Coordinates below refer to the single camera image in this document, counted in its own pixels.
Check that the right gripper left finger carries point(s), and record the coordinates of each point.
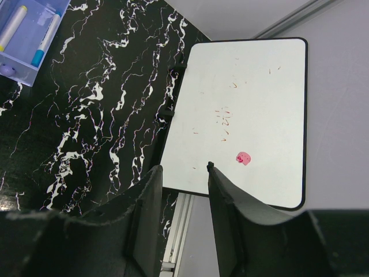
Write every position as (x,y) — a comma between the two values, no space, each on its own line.
(118,238)

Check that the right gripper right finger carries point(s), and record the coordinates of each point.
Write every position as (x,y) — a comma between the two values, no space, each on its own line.
(254,239)

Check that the white whiteboard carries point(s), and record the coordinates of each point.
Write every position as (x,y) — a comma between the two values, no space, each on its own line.
(242,96)

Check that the blue capped white marker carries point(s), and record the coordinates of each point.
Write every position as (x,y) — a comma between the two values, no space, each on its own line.
(46,40)

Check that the yellow capped white marker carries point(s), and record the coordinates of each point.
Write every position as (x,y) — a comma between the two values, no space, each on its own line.
(12,26)

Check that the pink sticker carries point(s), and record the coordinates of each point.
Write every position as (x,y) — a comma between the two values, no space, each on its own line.
(243,158)

